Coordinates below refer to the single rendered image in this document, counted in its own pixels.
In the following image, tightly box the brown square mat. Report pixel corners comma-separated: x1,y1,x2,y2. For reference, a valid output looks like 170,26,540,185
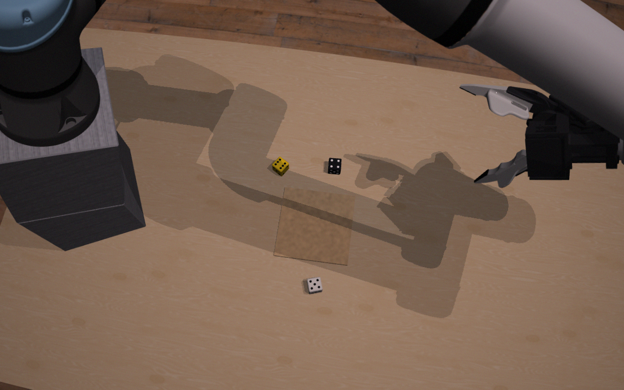
274,187,355,265

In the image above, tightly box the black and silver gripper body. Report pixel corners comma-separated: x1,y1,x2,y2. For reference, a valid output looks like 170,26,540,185
525,104,620,180

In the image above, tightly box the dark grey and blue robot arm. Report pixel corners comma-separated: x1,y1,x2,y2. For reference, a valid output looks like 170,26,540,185
0,0,624,164

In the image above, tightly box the grey die with black pips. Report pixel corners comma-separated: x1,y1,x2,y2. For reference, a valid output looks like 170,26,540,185
307,277,323,294

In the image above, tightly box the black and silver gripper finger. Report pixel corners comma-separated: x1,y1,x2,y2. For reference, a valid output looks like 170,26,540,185
459,84,558,120
474,149,528,188

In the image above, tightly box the yellow die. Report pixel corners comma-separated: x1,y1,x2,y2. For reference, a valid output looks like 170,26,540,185
272,157,289,176

